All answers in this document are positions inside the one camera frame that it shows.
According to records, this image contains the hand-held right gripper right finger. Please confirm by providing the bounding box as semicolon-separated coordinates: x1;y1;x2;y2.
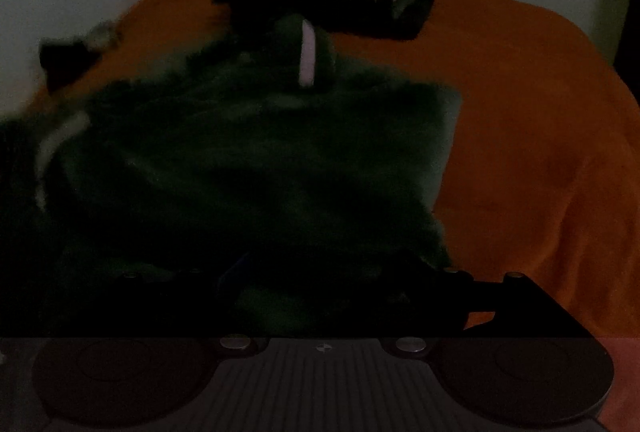
381;257;603;356

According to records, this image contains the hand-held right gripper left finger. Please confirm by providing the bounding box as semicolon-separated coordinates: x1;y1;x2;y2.
50;252;263;356

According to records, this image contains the green knit cardigan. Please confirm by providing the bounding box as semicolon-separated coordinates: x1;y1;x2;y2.
0;12;465;339

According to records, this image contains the orange bed blanket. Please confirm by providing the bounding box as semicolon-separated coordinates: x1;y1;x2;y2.
25;0;640;432

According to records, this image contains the black garment with white print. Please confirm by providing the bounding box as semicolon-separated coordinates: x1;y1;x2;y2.
38;21;122;94

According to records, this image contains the black folded cloth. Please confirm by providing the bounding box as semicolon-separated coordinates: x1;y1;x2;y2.
214;0;435;42

